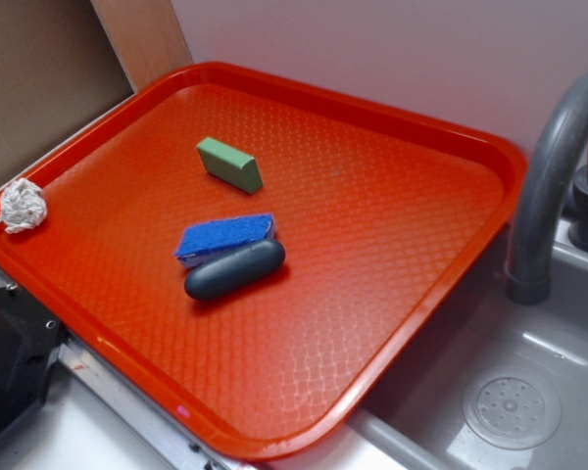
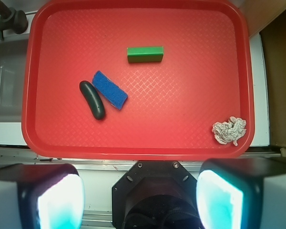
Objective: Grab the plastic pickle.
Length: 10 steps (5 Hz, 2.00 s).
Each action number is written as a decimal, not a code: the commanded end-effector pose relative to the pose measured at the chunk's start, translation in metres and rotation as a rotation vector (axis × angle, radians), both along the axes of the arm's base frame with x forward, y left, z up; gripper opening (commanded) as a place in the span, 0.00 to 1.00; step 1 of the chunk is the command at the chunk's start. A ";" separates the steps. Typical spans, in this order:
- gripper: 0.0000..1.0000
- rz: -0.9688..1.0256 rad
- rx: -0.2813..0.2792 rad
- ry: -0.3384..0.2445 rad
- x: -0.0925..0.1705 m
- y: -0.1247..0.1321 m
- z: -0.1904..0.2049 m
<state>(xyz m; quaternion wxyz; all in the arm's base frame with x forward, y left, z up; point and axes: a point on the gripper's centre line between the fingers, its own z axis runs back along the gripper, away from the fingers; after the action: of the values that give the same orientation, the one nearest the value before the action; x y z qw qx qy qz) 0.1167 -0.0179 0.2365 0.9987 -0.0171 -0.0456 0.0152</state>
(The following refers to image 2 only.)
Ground grey sink basin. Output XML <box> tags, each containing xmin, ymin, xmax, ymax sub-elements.
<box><xmin>0</xmin><ymin>39</ymin><xmax>28</xmax><ymax>123</ymax></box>

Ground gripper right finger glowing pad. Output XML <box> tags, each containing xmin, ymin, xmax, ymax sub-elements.
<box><xmin>196</xmin><ymin>157</ymin><xmax>286</xmax><ymax>229</ymax></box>

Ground green rectangular block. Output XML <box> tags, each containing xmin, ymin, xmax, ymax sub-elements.
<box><xmin>127</xmin><ymin>46</ymin><xmax>164</xmax><ymax>63</ymax></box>

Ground crumpled white cloth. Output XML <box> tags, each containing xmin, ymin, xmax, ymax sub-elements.
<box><xmin>212</xmin><ymin>116</ymin><xmax>246</xmax><ymax>146</ymax></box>

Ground dark metal faucet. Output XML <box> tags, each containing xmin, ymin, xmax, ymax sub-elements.
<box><xmin>0</xmin><ymin>0</ymin><xmax>29</xmax><ymax>41</ymax></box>

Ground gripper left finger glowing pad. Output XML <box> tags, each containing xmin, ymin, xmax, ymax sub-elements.
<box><xmin>0</xmin><ymin>164</ymin><xmax>85</xmax><ymax>229</ymax></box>

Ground dark green plastic pickle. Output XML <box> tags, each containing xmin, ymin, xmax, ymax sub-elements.
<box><xmin>79</xmin><ymin>81</ymin><xmax>105</xmax><ymax>120</ymax></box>

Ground brown cardboard box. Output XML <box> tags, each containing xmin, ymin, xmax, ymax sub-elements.
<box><xmin>260</xmin><ymin>10</ymin><xmax>286</xmax><ymax>157</ymax></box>

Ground red plastic tray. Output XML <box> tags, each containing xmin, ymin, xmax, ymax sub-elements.
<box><xmin>21</xmin><ymin>0</ymin><xmax>255</xmax><ymax>161</ymax></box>

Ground blue sponge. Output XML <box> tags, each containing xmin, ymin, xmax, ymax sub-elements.
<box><xmin>92</xmin><ymin>71</ymin><xmax>128</xmax><ymax>110</ymax></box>

